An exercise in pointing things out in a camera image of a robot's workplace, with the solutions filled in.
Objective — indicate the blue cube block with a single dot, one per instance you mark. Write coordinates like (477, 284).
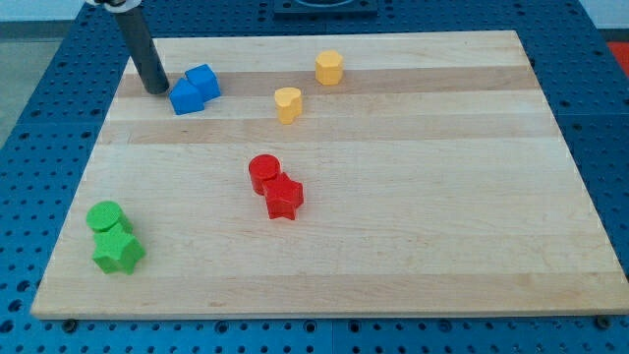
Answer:
(205, 80)

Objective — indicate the blue triangular block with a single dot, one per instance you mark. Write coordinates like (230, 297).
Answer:
(185, 98)

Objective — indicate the red star block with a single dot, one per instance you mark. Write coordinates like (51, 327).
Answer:
(283, 196)

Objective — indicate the red cylinder block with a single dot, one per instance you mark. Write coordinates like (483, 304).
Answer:
(263, 168)

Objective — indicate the yellow heart block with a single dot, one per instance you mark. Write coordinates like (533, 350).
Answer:
(289, 104)

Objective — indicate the wooden board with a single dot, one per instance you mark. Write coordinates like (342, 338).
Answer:
(436, 181)

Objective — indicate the yellow hexagon block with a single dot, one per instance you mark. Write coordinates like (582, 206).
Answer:
(329, 67)

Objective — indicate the green star block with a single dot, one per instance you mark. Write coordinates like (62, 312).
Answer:
(117, 250)

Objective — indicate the green cylinder block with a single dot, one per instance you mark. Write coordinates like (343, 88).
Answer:
(105, 215)

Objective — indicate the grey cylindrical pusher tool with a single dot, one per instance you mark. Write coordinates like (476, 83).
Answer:
(128, 15)

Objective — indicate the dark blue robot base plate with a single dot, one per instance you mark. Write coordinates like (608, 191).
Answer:
(293, 8)

